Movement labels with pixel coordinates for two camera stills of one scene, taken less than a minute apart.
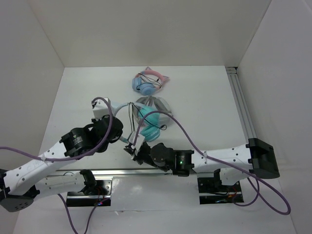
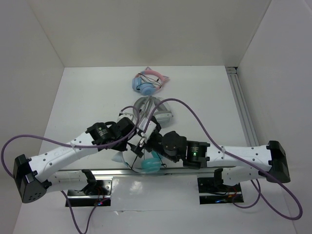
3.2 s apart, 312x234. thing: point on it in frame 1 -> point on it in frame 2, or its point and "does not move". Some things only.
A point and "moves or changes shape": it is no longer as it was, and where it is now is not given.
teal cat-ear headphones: [150, 128] moves or changes shape
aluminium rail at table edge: [106, 174] does not move
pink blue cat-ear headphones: [147, 81] does not move
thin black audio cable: [163, 127] moves or changes shape
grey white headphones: [162, 107] does not move
